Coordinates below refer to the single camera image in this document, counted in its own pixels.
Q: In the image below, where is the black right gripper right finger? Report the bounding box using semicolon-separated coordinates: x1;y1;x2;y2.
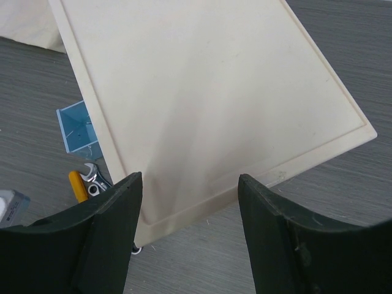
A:
238;174;391;293

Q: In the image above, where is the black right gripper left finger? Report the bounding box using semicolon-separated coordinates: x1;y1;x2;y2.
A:
1;172;143;293

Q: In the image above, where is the orange handle screwdriver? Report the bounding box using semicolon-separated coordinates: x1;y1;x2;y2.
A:
69;170;88;203

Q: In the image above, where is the pastel mini drawer chest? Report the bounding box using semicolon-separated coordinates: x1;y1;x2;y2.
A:
50;1;377;246

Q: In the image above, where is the silver combination wrench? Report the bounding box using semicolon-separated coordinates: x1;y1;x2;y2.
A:
80;162;111;190

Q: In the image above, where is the beige folded cloth bag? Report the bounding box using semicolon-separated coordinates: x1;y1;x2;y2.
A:
1;0;66;53

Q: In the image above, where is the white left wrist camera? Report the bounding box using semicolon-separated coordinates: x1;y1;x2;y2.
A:
1;190;31;228

